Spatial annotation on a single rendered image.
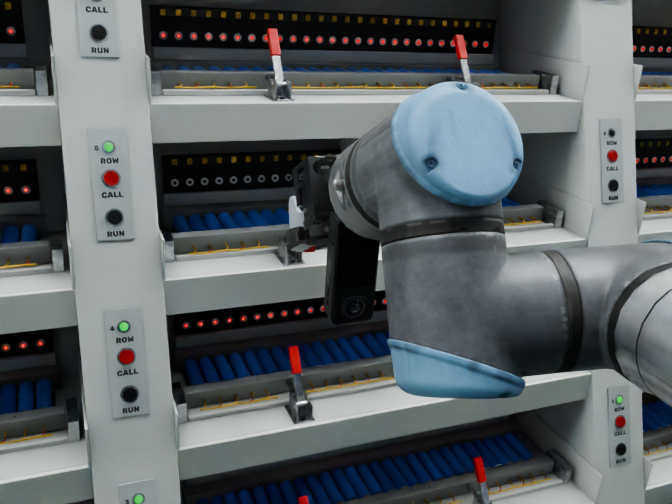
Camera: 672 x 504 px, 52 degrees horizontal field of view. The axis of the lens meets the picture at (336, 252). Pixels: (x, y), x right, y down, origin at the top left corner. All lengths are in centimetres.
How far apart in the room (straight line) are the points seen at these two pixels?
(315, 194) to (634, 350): 33
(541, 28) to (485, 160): 69
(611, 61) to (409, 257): 70
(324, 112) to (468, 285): 45
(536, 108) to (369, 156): 53
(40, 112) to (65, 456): 38
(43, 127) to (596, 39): 75
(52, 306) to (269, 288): 24
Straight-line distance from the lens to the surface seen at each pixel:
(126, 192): 80
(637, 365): 47
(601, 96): 109
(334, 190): 57
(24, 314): 82
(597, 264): 51
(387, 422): 94
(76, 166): 80
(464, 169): 47
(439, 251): 46
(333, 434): 91
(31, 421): 90
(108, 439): 84
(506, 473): 113
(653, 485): 124
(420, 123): 46
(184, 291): 82
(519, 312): 48
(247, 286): 84
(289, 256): 87
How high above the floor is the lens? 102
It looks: 4 degrees down
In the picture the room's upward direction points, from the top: 3 degrees counter-clockwise
